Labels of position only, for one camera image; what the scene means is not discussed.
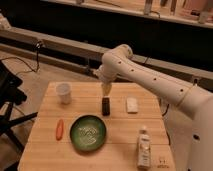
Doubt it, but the small table label sticker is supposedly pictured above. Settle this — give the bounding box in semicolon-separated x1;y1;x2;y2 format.
158;156;167;168

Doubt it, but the white ceramic cup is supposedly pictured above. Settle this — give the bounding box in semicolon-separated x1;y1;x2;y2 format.
56;83;71;104

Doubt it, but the orange carrot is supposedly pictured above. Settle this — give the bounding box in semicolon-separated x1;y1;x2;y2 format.
56;119;64;141

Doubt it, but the clear plastic bottle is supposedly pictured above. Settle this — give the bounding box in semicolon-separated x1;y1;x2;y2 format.
137;126;151;169

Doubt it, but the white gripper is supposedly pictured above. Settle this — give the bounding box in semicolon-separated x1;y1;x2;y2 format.
94;65;116;97

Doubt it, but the green round plate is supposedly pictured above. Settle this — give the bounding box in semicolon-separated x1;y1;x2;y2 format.
69;115;107;152

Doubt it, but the black cable on floor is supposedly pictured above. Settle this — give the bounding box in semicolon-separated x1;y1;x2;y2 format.
0;39;45;75

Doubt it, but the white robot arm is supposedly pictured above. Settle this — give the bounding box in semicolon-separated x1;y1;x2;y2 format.
95;44;213;171

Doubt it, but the white sponge block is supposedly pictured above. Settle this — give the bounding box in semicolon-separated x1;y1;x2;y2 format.
126;97;138;113

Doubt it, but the black chair base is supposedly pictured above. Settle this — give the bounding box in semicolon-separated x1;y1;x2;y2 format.
0;61;37;152

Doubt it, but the black rectangular block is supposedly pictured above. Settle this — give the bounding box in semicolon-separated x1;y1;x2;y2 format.
102;97;110;116

